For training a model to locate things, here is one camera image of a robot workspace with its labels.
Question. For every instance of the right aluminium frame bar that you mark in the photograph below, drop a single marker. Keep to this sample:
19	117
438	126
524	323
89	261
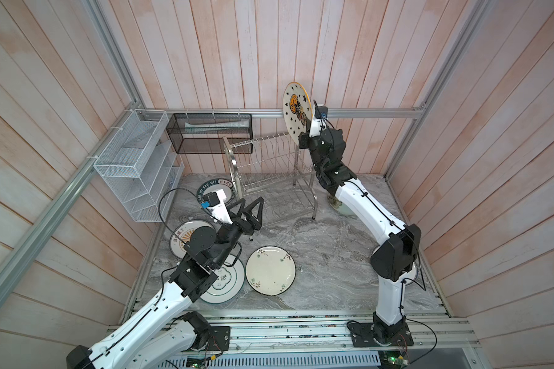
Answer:
468	32

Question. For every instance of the left orange sunburst plate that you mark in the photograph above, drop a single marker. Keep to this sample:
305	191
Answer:
183	234

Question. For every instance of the cream floral plate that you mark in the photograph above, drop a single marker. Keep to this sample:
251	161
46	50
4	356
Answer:
270	270

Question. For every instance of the steel two-tier dish rack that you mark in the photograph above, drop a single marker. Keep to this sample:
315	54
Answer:
274	168

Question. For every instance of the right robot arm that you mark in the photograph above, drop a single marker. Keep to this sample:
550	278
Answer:
398	243

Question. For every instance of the orange sunburst plate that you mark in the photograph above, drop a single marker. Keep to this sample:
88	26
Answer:
412	274
183	234

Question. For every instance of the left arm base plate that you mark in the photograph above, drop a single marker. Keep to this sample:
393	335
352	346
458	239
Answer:
217	338

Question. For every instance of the white wire mesh shelf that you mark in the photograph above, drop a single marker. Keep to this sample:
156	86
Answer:
138	167

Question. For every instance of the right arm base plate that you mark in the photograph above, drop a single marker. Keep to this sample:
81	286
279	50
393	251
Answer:
364	334

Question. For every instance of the black mesh wall basket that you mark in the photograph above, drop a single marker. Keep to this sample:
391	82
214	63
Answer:
204	133

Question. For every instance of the horizontal aluminium wall bar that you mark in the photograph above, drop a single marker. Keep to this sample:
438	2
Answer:
332	112

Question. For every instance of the star pattern orange rim plate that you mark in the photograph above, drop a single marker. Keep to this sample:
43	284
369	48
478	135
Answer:
297	109

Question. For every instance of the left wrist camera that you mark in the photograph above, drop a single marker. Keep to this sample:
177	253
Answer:
214	204

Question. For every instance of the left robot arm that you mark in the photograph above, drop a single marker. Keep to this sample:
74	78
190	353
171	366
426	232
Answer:
165	326

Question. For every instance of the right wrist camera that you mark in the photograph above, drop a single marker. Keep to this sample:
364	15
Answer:
318	123

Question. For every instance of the aluminium frame bar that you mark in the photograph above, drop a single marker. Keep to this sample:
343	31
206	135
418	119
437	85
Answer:
28	248
468	32

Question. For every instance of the right orange sunburst plate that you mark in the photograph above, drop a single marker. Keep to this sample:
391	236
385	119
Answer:
412	274

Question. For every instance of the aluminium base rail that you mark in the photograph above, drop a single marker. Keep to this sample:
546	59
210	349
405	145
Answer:
284	334

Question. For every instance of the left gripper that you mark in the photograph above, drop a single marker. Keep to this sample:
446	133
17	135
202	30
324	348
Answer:
253	223

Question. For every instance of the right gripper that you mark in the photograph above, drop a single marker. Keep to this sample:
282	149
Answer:
306	141

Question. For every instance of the mint green flower plate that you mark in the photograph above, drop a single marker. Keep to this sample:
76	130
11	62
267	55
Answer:
340	207

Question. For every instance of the white plate green outline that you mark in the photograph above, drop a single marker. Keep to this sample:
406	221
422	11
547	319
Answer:
231	277

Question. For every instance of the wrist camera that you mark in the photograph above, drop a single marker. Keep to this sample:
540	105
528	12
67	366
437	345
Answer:
318	123
214	204

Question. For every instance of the white plate dark green rim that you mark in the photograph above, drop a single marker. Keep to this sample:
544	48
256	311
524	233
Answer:
215	184

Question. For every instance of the left aluminium frame bar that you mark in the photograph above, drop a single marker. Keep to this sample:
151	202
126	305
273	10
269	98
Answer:
28	248

